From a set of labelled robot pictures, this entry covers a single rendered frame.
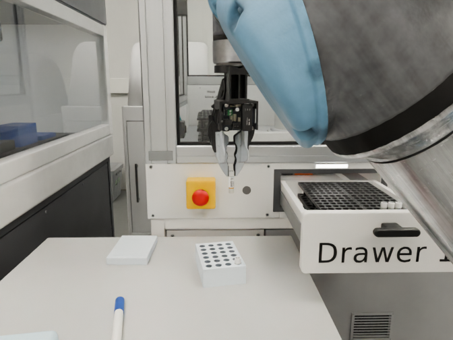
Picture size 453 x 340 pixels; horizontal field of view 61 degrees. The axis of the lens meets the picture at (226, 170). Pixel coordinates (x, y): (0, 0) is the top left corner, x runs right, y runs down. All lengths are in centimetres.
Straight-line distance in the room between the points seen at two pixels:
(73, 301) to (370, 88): 66
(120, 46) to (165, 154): 336
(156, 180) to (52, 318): 42
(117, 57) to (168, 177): 336
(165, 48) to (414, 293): 93
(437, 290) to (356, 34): 110
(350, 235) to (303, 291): 15
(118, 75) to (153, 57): 332
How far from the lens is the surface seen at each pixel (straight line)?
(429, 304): 128
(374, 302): 121
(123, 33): 429
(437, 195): 28
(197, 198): 92
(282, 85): 21
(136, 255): 88
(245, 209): 100
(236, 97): 70
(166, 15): 97
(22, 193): 115
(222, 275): 76
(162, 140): 97
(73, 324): 72
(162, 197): 100
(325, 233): 68
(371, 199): 88
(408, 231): 69
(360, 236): 70
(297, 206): 81
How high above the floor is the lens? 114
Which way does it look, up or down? 12 degrees down
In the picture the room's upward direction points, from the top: straight up
